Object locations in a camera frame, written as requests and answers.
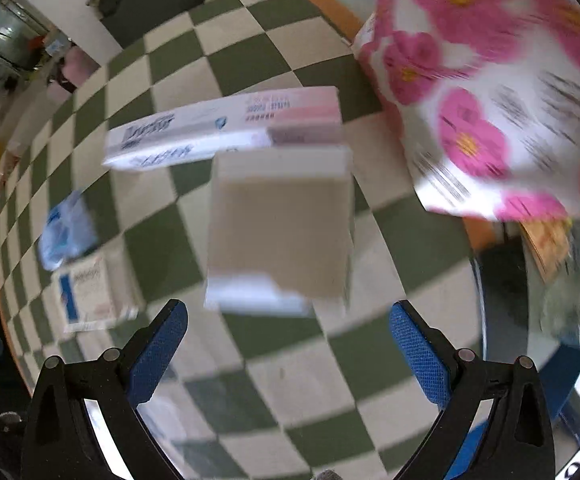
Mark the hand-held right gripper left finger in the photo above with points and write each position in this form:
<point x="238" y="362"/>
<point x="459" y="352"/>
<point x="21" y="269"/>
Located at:
<point x="157" y="355"/>

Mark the white and blue medicine box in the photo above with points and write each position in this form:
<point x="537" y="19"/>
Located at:
<point x="92" y="292"/>

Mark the white toothpaste box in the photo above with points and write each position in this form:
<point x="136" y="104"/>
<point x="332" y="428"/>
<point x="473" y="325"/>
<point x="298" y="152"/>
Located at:
<point x="194" y="127"/>

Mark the pink floral paper bag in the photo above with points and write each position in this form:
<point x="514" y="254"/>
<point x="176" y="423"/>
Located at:
<point x="495" y="85"/>

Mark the green checkered tablecloth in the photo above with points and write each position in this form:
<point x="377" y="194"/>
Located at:
<point x="280" y="405"/>

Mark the blue tissue packet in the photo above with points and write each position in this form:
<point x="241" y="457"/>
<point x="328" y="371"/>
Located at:
<point x="64" y="232"/>

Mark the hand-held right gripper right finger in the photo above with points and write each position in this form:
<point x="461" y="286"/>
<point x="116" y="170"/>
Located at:
<point x="420" y="355"/>

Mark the pink suitcase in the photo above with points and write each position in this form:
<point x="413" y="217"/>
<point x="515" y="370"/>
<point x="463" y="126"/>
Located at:
<point x="78" y="67"/>

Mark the small white box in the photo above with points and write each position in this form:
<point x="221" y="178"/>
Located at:
<point x="280" y="230"/>

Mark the orange snack packet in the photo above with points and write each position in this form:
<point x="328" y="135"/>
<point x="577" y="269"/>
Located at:
<point x="550" y="242"/>

